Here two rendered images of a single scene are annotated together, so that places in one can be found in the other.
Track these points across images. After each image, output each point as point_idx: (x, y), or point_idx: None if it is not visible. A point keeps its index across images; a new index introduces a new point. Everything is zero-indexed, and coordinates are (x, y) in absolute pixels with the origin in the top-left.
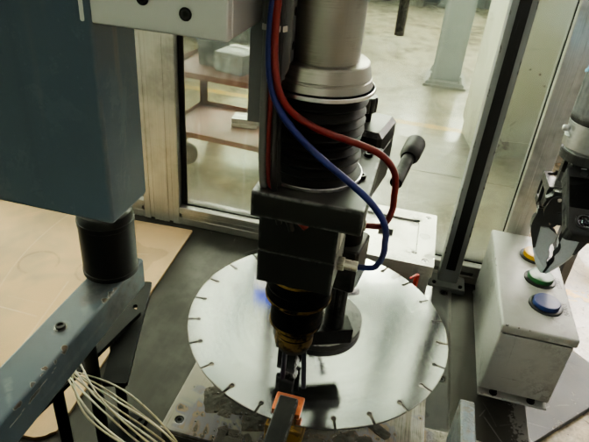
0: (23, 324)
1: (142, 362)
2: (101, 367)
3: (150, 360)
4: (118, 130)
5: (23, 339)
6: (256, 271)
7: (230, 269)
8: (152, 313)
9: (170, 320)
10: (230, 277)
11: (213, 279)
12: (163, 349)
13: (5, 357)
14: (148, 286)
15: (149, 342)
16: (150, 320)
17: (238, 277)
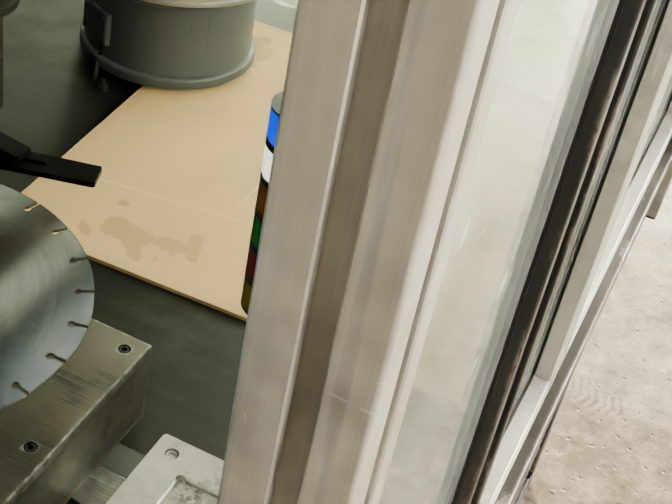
0: (215, 201)
1: (102, 304)
2: (106, 264)
3: (104, 312)
4: None
5: (183, 200)
6: (37, 251)
7: (53, 226)
8: (214, 325)
9: (190, 344)
10: (32, 222)
11: (35, 206)
12: (123, 328)
13: (153, 187)
14: (84, 179)
15: (144, 315)
16: (196, 322)
17: (28, 230)
